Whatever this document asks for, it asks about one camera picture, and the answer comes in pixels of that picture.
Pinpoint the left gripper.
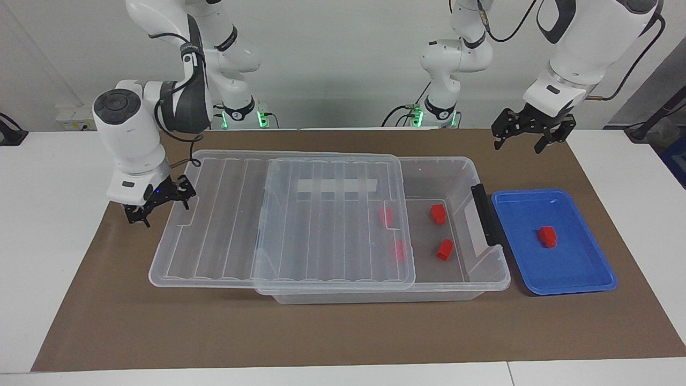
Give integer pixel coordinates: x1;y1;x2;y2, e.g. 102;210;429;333
491;104;577;155

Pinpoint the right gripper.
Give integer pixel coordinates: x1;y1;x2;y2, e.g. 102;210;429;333
124;174;197;229

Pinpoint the clear plastic storage box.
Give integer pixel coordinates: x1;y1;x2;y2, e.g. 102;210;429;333
255;155;512;306

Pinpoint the clear plastic lid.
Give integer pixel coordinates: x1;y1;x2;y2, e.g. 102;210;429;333
148;150;417;291

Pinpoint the black stand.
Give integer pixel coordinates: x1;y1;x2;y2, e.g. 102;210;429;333
0;112;29;147
624;88;686;143

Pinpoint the blue plastic tray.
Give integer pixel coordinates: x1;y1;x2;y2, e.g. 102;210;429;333
491;188;618;296

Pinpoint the black cable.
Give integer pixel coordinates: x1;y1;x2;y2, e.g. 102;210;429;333
477;0;539;43
381;80;431;128
586;13;667;102
147;32;208;173

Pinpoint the black box latch handle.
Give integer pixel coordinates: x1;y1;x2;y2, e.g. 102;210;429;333
470;183;505;248

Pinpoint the white wall socket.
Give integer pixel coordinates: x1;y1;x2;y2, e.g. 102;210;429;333
56;104;96;132

